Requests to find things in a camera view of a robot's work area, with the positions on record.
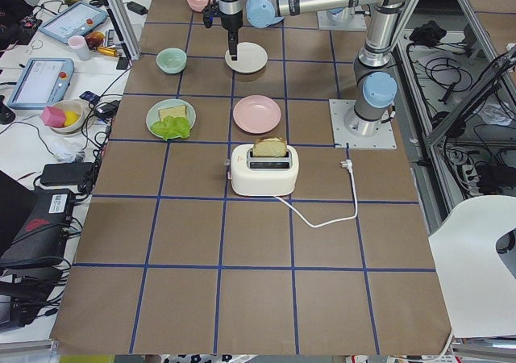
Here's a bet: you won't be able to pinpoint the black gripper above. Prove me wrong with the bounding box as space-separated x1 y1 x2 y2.
202 0 243 61

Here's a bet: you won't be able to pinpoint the pink plate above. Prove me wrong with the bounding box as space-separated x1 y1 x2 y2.
233 95 281 134

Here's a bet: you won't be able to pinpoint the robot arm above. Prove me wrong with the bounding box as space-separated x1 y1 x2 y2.
203 0 418 135

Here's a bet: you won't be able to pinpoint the white plate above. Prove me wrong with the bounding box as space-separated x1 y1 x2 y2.
224 42 268 73

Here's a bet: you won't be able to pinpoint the green bowl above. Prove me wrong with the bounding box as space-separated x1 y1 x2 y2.
156 48 187 74

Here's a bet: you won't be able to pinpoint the bread slice on plate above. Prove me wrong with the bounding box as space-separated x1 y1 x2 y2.
158 105 187 121

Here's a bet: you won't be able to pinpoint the green plate with food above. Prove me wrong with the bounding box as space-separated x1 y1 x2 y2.
146 99 196 137

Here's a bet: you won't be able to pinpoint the green lettuce leaf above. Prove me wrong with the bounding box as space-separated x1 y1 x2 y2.
151 116 191 140

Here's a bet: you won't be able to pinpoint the bread slice in toaster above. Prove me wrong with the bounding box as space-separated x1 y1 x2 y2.
252 137 287 157

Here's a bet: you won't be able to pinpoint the white toaster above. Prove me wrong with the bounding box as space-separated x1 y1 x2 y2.
229 144 299 197

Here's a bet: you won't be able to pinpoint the teach pendant tablet far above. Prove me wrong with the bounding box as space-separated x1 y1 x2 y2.
39 2 108 44

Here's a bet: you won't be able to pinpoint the teach pendant tablet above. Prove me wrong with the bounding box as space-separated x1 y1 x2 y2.
7 58 74 110
39 2 108 44

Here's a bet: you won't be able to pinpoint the white cup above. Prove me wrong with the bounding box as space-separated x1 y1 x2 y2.
67 35 91 61

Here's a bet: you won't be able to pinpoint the bowl with toy fruit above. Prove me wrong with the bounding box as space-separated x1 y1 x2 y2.
40 99 87 136

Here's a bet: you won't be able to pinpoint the teach pendant tablet near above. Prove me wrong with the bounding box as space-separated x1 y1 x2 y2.
7 58 74 110

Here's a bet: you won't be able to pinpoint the black power adapter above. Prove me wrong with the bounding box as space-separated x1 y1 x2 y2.
40 162 93 186

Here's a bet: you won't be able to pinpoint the white toaster power cable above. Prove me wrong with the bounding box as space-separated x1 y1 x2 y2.
272 159 360 229

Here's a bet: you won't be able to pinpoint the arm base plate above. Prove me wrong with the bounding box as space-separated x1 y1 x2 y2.
329 99 397 150

